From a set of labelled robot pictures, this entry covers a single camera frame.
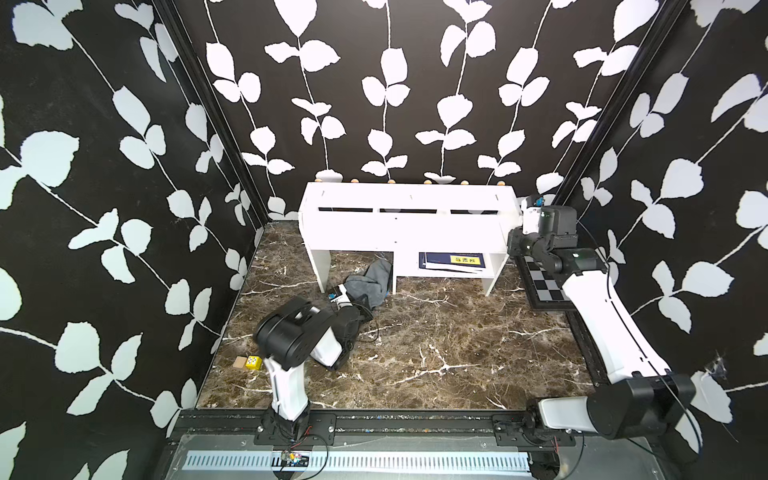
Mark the grey microfibre cloth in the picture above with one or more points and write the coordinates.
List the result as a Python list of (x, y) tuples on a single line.
[(373, 286)]

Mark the white perforated cable duct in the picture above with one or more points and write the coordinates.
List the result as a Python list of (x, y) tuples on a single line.
[(494, 463)]

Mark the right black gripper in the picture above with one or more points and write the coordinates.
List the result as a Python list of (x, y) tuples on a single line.
[(516, 237)]

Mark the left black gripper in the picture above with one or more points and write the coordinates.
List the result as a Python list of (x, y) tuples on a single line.
[(362, 312)]

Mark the white wooden bookshelf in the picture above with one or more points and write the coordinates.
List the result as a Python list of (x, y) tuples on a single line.
[(409, 221)]

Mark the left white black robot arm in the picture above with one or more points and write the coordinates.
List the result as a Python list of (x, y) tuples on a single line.
[(298, 331)]

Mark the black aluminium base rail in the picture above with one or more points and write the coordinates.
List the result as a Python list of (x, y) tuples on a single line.
[(261, 426)]

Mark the yellow toy cube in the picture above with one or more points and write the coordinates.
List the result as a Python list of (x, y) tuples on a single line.
[(253, 363)]

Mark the small electronics board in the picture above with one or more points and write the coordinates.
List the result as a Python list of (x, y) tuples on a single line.
[(287, 460)]

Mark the black white checkerboard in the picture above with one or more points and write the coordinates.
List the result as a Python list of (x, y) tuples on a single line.
[(542, 292)]

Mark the dark blue book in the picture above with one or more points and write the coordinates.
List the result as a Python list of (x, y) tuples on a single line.
[(473, 263)]

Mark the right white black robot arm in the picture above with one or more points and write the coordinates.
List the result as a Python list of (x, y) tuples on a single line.
[(642, 396)]

